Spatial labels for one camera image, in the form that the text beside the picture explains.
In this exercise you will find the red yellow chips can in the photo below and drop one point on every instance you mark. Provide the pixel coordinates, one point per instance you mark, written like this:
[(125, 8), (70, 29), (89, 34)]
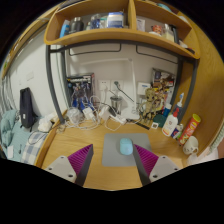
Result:
[(190, 129)]

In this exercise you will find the blue white plaid bedding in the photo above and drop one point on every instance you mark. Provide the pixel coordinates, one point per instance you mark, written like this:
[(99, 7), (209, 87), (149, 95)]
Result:
[(33, 148)]

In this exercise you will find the robot model kit box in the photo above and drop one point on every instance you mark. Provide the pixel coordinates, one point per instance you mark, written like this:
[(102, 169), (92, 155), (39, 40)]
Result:
[(80, 85)]

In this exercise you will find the clear domed plastic container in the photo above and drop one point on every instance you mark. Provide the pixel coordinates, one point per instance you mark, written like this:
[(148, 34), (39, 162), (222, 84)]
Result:
[(73, 115)]

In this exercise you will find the colourful printed box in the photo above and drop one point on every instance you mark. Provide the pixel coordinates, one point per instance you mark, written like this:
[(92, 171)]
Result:
[(163, 77)]

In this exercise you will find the white wall box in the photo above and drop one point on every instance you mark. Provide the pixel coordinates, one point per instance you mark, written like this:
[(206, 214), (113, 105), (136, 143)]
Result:
[(144, 88)]

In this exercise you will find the white mug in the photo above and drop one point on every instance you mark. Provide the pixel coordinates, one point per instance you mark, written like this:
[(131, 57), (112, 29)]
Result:
[(190, 145)]

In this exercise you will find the wooden shelf unit with items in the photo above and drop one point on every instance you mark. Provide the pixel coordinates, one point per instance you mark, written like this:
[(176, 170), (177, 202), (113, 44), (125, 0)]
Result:
[(113, 33)]

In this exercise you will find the light blue computer mouse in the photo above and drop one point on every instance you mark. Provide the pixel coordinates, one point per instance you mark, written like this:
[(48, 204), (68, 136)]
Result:
[(126, 146)]

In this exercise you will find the teal blanket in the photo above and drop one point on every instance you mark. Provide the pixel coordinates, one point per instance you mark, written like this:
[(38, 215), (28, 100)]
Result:
[(8, 130)]

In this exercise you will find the small white desk clock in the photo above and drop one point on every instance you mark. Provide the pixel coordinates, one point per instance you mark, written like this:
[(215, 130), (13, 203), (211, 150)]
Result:
[(154, 125)]

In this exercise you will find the brown tree creature figurine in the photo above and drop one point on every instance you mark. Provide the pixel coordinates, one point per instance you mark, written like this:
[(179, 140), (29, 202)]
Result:
[(150, 100)]

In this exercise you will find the grey metal desk frame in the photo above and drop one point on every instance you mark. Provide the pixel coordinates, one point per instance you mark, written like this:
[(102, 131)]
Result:
[(50, 83)]

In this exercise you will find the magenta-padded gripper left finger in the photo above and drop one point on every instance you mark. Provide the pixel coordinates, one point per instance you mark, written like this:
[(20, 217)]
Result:
[(60, 165)]

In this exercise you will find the white tissue pack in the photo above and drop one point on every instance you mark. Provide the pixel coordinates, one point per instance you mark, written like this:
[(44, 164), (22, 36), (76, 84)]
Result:
[(46, 124)]

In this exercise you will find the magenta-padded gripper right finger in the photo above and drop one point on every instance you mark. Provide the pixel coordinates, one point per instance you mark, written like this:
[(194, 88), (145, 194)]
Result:
[(165, 165)]

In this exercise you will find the black backpack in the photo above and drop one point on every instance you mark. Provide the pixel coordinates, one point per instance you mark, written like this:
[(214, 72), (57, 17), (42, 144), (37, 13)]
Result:
[(26, 108)]

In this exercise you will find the white power adapter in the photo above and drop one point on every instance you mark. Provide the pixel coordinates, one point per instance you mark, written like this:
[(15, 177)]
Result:
[(88, 113)]

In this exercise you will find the dark green container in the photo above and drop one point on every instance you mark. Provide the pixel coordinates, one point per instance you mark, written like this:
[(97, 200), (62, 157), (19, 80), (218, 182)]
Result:
[(160, 120)]

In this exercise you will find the white desk lamp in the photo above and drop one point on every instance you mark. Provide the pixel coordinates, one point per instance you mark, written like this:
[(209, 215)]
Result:
[(132, 115)]

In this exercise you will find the white pump lotion bottle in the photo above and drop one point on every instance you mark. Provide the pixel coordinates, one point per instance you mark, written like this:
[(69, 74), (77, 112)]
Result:
[(170, 126)]

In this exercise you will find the grey mouse pad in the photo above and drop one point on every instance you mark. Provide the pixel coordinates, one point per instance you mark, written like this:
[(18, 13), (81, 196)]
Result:
[(111, 150)]

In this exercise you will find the white power strip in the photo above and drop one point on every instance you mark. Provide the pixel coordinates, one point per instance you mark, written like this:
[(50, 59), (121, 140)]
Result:
[(117, 119)]

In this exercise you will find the metal cup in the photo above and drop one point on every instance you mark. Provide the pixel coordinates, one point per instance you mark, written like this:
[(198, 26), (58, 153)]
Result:
[(116, 105)]

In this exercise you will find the white wall socket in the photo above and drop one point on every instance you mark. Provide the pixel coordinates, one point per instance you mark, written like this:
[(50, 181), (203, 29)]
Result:
[(104, 85), (119, 83)]

